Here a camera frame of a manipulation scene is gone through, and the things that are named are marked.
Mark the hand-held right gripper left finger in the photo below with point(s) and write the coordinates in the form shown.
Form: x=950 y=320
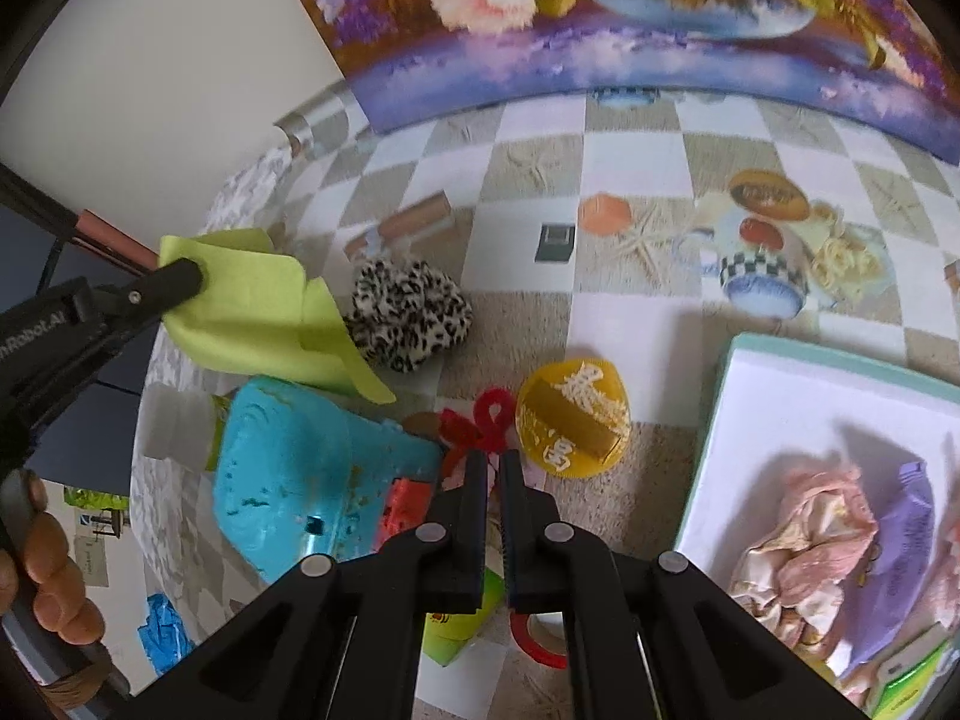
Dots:
x=465 y=532

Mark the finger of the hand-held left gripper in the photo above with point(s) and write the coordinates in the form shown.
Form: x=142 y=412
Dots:
x=172 y=281

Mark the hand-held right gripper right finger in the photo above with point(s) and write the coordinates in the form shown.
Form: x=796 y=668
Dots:
x=525 y=532

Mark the yellow-green cloth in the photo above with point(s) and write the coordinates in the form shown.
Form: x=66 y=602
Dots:
x=240 y=315

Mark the red pipe cleaner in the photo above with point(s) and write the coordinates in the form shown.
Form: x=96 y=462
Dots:
x=457 y=427

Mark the pink cloth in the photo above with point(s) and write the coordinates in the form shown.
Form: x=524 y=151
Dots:
x=802 y=547

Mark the white tray teal rim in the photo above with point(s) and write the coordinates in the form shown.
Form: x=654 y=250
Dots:
x=780 y=405

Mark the purple packet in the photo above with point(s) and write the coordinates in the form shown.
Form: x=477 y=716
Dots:
x=900 y=555

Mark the person's left hand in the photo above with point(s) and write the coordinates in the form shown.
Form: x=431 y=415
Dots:
x=52 y=577

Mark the brown wooden pole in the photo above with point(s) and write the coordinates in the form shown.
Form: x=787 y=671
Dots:
x=112 y=240

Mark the green carton box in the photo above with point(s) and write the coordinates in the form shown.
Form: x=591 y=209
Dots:
x=454 y=637

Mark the checkered printed tablecloth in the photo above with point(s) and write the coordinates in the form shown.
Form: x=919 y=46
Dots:
x=637 y=510

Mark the yellow round ornament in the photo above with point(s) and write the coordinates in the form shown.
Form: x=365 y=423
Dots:
x=555 y=397

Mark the white plastic bottle green label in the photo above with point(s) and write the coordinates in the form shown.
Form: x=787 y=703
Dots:
x=169 y=420

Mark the green package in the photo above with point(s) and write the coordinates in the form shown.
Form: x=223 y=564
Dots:
x=90 y=499

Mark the teal plastic toy case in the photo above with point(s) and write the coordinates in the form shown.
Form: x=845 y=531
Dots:
x=285 y=465

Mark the leopard print scrunchie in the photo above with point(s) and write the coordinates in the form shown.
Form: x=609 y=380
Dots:
x=409 y=315

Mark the blue crumpled plastic bag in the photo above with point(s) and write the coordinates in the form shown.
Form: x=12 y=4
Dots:
x=165 y=637

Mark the green white small box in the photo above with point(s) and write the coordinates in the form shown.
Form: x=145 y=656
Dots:
x=911 y=682

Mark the floral wall poster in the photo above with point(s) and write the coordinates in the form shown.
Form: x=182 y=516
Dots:
x=600 y=67

